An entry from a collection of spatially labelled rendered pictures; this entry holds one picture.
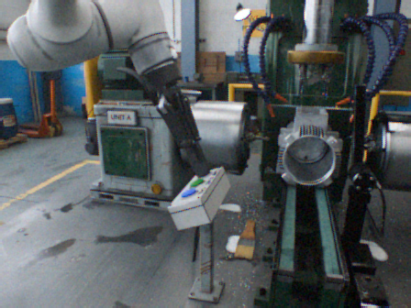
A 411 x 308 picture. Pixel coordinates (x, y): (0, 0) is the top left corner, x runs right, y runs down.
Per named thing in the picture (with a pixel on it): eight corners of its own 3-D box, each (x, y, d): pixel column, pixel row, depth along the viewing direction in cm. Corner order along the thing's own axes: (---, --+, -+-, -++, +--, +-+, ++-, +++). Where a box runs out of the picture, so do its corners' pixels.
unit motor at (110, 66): (113, 145, 132) (105, 45, 120) (183, 151, 124) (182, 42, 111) (74, 164, 109) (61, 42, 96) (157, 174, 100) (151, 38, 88)
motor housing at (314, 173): (279, 166, 115) (283, 115, 109) (330, 170, 110) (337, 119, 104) (275, 186, 96) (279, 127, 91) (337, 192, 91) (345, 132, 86)
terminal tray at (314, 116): (294, 126, 109) (294, 106, 107) (324, 128, 106) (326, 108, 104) (293, 134, 98) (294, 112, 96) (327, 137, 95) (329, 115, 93)
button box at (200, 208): (204, 193, 72) (194, 173, 71) (231, 185, 69) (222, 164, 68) (177, 231, 56) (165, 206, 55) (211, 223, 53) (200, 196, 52)
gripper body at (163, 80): (166, 61, 57) (185, 106, 58) (182, 60, 65) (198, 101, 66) (134, 77, 60) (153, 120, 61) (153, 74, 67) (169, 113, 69)
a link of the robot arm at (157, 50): (175, 34, 64) (186, 60, 65) (140, 52, 67) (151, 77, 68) (157, 31, 55) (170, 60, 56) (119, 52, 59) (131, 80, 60)
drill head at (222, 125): (172, 155, 129) (170, 95, 122) (259, 163, 119) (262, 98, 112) (144, 176, 106) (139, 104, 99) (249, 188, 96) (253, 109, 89)
